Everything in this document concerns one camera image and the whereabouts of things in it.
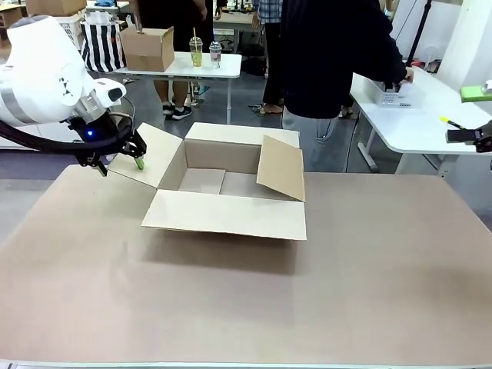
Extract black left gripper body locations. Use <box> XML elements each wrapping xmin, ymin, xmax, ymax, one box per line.
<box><xmin>68</xmin><ymin>110</ymin><xmax>135</xmax><ymax>155</ymax></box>

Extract large brown cardboard box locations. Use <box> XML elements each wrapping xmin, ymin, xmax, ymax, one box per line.
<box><xmin>106</xmin><ymin>121</ymin><xmax>308</xmax><ymax>242</ymax></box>

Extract person's right forearm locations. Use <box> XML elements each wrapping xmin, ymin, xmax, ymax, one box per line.
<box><xmin>378</xmin><ymin>36</ymin><xmax>409</xmax><ymax>84</ymax></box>

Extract small open cardboard box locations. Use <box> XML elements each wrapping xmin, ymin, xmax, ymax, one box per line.
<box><xmin>119</xmin><ymin>25</ymin><xmax>175</xmax><ymax>73</ymax></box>

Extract cardboard box above basket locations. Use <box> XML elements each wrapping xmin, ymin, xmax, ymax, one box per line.
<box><xmin>25</xmin><ymin>0</ymin><xmax>88</xmax><ymax>17</ymax></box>

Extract person's right hand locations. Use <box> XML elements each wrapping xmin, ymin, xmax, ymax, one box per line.
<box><xmin>392</xmin><ymin>67</ymin><xmax>416</xmax><ymax>92</ymax></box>

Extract yellow highlighter pen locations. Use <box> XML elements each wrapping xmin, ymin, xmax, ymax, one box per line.
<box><xmin>440</xmin><ymin>115</ymin><xmax>464</xmax><ymax>131</ymax></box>

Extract black tripod stand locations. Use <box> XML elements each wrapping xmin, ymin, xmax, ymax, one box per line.
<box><xmin>406</xmin><ymin>0</ymin><xmax>434</xmax><ymax>69</ymax></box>

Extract black white striped bag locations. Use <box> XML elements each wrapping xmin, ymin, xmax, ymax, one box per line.
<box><xmin>79</xmin><ymin>13</ymin><xmax>127</xmax><ymax>74</ymax></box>

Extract white folding table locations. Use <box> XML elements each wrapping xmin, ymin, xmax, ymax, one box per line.
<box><xmin>113</xmin><ymin>52</ymin><xmax>243</xmax><ymax>125</ymax></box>

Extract white plastic basket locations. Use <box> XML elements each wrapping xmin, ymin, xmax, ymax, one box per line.
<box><xmin>57</xmin><ymin>15</ymin><xmax>84</xmax><ymax>50</ymax></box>

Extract plastic cup with yellow straw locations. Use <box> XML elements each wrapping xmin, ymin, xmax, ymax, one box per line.
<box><xmin>188</xmin><ymin>26</ymin><xmax>204</xmax><ymax>68</ymax></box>

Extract clear plastic cup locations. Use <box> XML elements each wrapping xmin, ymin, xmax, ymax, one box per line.
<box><xmin>208</xmin><ymin>40</ymin><xmax>223</xmax><ymax>70</ymax></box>

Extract person in black shirt shorts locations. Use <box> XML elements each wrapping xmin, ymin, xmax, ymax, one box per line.
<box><xmin>128</xmin><ymin>0</ymin><xmax>217</xmax><ymax>121</ymax></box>

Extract person in dark hoodie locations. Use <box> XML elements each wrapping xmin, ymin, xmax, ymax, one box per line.
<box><xmin>280</xmin><ymin>0</ymin><xmax>416</xmax><ymax>174</ymax></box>

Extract person in plaid shirt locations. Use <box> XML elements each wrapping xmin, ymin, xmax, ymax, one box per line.
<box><xmin>251</xmin><ymin>0</ymin><xmax>286</xmax><ymax>116</ymax></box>

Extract black left arm cable bundle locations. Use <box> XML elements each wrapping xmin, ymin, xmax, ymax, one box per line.
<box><xmin>0</xmin><ymin>98</ymin><xmax>136</xmax><ymax>153</ymax></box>

